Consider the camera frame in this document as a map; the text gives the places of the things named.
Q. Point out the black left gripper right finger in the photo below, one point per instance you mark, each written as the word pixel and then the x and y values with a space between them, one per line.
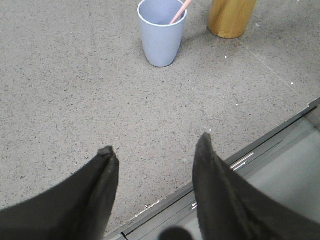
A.
pixel 229 208

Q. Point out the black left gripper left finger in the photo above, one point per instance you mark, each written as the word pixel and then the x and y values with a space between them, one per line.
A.
pixel 79 208

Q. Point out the blue plastic cup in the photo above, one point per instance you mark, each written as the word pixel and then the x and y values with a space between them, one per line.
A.
pixel 160 38

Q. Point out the wooden cylindrical holder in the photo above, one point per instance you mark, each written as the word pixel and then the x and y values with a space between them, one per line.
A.
pixel 228 19

